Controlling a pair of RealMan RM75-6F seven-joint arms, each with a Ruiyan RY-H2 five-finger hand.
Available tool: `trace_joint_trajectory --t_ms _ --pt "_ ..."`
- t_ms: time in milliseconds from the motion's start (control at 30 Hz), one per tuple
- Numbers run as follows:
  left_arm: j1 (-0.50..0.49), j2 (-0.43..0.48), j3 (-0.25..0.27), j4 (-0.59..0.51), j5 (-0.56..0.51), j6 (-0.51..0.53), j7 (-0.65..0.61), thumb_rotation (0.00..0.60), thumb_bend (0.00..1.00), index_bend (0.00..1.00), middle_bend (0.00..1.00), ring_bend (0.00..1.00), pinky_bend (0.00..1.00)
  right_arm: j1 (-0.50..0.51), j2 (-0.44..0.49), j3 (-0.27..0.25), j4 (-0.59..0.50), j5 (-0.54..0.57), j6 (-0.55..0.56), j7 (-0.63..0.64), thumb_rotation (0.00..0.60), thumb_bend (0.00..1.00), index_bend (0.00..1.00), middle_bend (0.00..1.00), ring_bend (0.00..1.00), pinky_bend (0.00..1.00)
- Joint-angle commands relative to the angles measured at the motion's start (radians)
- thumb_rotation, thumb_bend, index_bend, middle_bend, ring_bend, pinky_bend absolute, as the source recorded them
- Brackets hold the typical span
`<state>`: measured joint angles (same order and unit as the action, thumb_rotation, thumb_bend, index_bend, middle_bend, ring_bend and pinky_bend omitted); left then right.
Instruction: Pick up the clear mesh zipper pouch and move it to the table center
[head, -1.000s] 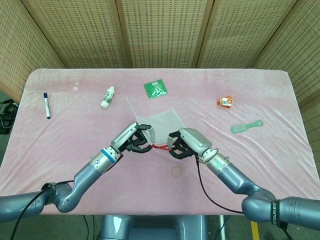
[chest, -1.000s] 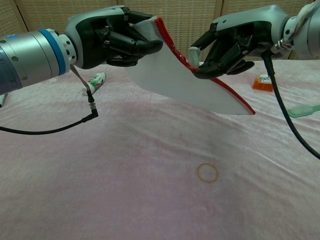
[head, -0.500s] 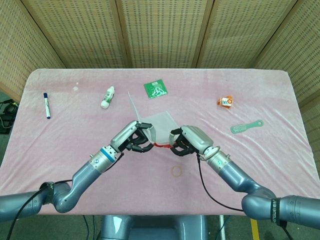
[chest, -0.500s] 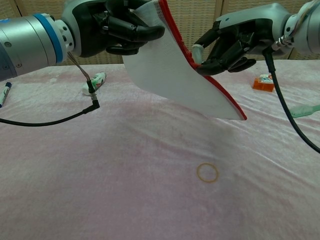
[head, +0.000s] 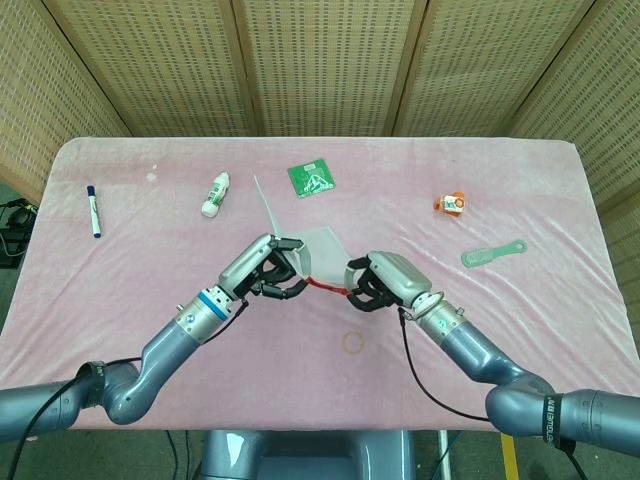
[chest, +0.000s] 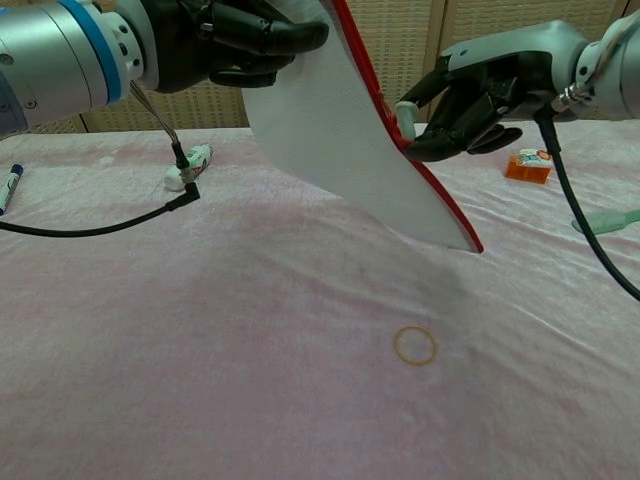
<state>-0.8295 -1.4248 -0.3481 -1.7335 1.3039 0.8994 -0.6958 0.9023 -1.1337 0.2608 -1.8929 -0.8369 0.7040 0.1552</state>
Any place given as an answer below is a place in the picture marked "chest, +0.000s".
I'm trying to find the tan rubber band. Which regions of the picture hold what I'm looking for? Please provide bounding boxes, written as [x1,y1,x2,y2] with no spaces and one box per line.
[392,325,439,367]

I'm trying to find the small orange box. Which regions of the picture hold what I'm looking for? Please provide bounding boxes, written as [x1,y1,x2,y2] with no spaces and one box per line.
[503,147,555,186]

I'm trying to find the green hairbrush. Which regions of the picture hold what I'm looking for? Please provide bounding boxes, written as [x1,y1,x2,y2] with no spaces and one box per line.
[571,209,640,236]

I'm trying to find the white mesh zipper pouch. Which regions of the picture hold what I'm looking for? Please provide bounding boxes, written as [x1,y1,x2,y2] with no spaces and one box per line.
[241,0,485,256]

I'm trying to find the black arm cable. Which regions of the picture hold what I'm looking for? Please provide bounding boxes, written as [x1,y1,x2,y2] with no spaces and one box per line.
[0,82,202,238]
[533,85,640,303]

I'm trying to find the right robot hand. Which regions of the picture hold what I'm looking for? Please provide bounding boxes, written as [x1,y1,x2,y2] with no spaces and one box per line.
[394,20,587,164]

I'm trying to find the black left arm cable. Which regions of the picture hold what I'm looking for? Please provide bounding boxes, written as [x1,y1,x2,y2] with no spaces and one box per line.
[0,82,202,238]

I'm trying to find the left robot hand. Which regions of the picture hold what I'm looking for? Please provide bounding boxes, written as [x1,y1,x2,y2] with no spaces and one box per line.
[142,0,331,94]

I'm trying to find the pink velvet tablecloth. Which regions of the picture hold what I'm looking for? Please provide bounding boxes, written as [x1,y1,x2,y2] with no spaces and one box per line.
[0,119,640,480]

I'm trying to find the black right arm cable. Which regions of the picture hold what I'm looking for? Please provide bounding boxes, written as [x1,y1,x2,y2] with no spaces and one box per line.
[533,85,640,303]

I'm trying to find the white glue bottle green label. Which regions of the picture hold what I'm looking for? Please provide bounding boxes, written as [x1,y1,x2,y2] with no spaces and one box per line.
[164,143,215,192]

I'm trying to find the blue capped marker pen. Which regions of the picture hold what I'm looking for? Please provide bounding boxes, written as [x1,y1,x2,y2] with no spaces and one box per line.
[0,163,26,217]

